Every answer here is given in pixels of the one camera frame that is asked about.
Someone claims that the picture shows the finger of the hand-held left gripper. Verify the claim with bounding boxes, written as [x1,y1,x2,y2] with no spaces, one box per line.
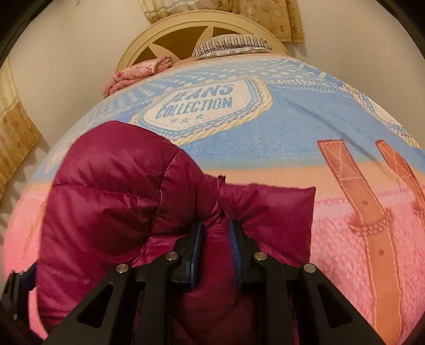
[2,265,37,320]

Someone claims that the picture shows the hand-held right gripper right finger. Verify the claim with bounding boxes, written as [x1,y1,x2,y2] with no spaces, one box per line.
[229,219,387,345]

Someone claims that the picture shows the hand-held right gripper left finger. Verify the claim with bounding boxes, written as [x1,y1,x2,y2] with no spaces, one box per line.
[46,221,204,345]

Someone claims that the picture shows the magenta puffer jacket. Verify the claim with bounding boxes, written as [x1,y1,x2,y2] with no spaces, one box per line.
[36,120,317,345]

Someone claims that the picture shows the blue and pink printed blanket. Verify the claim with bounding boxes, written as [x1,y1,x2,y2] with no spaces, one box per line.
[5,53,425,345]

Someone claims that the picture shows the beige floral window curtain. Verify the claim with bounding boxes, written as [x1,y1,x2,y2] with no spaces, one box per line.
[0,66,42,200]
[138,0,305,44]

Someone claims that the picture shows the folded pink floral quilt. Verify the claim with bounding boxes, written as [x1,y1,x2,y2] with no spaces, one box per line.
[103,56,175,96]

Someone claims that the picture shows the grey floral pillow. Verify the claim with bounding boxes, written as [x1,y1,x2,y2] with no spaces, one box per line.
[198,46,273,61]

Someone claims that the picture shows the striped pillow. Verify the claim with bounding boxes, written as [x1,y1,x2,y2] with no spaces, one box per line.
[193,34,268,57]

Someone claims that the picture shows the cream round bed headboard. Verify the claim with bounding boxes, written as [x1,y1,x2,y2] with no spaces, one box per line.
[116,15,290,73]

